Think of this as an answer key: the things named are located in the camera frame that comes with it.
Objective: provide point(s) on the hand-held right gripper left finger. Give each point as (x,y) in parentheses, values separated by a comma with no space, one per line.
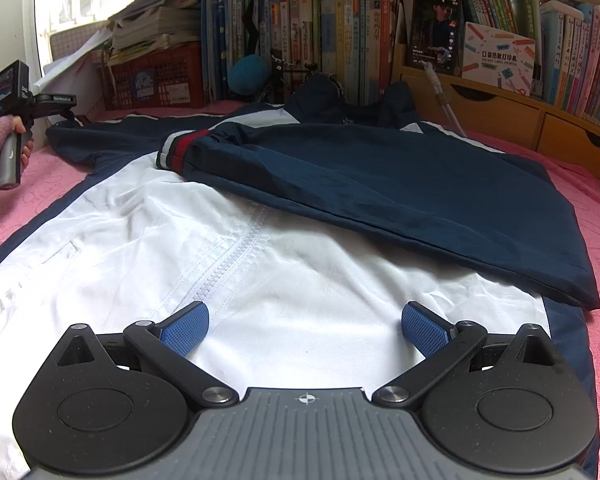
(185,332)

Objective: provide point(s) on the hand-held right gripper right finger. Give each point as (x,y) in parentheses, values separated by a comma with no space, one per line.
(425,332)

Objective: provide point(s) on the navy and white jacket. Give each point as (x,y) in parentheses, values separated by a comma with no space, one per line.
(330,185)

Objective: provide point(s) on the person's left hand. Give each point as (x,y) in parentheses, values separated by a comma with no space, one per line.
(26,152)

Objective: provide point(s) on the large white poster paper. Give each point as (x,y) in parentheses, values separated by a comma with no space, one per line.
(70,67)

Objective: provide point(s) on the stack of papers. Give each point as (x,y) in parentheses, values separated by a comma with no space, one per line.
(155,25)

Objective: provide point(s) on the red plastic crate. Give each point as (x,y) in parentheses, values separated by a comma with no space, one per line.
(180,80)

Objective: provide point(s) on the wooden drawer organizer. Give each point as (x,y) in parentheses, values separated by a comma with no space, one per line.
(495,110)

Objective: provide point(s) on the blue plush ball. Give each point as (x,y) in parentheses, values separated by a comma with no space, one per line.
(249,75)

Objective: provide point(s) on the miniature black bicycle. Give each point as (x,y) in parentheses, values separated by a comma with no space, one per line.
(281,66)

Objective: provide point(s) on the white label printer box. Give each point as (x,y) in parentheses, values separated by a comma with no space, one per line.
(500,60)

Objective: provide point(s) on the black smartphone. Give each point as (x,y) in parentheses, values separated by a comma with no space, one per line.
(432,25)

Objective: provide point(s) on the row of books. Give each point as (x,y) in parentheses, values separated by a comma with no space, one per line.
(330,25)

